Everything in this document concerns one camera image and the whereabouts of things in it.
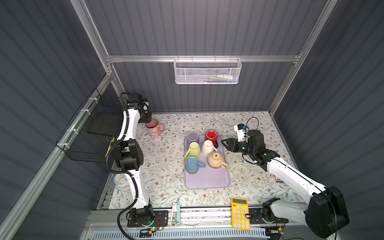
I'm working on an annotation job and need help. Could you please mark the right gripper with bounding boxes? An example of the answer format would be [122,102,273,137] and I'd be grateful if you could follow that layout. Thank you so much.
[221,138,255,157]

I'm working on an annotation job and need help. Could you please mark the pink ghost mug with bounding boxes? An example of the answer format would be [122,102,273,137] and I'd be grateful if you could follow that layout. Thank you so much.
[145,119,166,138]

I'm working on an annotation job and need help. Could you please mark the beige speckled mug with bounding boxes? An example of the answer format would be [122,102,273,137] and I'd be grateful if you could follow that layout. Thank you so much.
[207,151,229,170]

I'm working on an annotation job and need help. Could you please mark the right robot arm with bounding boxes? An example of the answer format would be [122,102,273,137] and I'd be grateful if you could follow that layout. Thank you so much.
[221,129,350,239]

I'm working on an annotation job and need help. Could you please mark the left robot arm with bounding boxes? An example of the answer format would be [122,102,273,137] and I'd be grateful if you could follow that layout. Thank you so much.
[106,92,168,231]

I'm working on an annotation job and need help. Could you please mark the red mug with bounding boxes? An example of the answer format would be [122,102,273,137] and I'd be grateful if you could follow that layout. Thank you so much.
[205,130,219,148]

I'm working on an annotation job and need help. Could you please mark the white mug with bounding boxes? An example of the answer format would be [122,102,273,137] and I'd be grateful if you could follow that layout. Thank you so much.
[201,140,218,157]

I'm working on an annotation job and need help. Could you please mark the green mug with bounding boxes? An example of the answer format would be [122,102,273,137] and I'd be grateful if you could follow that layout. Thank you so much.
[184,142,201,159]

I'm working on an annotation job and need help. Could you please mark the lavender mug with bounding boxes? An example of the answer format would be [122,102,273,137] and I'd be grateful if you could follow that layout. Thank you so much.
[186,132,199,148]

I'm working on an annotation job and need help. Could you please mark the blue mug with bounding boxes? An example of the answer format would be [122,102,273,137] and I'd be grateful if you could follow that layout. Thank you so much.
[186,157,206,175]

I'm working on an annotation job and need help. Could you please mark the black pad in basket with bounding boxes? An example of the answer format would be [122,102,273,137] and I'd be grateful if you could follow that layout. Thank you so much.
[87,114,123,137]

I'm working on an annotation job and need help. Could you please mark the yellow marker in basket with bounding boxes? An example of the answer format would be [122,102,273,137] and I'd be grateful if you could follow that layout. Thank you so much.
[105,137,116,158]

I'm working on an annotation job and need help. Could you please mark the lavender tray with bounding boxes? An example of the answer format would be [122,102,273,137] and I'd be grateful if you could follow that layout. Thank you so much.
[183,134,231,190]

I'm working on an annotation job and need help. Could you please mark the items in white basket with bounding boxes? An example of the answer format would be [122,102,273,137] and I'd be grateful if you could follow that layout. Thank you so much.
[198,75,238,84]

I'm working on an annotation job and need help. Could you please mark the yellow calculator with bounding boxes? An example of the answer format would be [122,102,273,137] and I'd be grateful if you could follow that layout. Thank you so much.
[231,198,251,230]

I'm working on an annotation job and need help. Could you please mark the small white clock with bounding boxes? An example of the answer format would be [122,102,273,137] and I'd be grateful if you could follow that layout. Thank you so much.
[113,174,129,188]

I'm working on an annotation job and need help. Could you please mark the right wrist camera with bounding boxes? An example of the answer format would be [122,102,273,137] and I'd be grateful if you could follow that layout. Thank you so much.
[234,124,247,142]

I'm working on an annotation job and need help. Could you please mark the white wire basket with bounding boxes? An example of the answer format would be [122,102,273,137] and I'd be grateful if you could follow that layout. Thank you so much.
[173,58,242,85]

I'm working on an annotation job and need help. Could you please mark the black wire basket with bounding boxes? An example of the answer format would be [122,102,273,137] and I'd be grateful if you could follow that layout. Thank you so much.
[56,86,123,164]

